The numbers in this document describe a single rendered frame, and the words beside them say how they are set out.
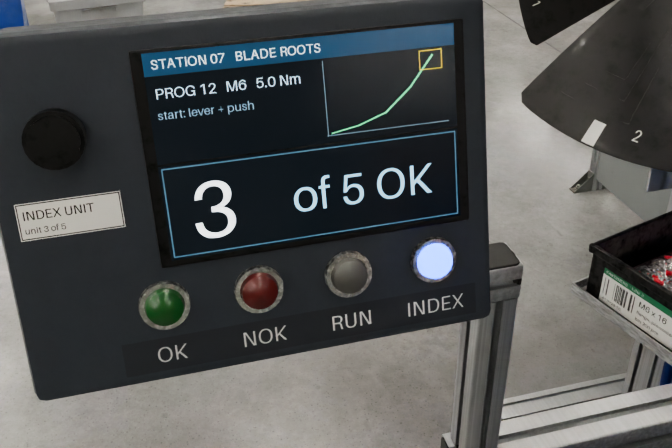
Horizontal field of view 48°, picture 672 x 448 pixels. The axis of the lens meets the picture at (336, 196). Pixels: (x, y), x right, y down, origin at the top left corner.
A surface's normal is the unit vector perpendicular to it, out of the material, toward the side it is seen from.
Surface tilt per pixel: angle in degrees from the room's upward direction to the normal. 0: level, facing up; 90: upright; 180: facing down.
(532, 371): 0
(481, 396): 90
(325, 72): 75
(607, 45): 52
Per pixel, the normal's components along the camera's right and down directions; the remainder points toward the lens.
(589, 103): -0.42, -0.22
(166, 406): -0.01, -0.86
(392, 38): 0.24, 0.25
